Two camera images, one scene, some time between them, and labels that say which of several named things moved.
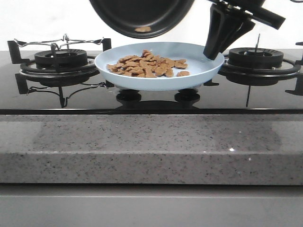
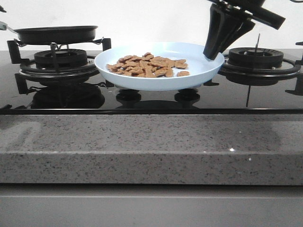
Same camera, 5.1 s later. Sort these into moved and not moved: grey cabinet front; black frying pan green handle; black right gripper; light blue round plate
Moved: black frying pan green handle
Not moved: light blue round plate; black right gripper; grey cabinet front
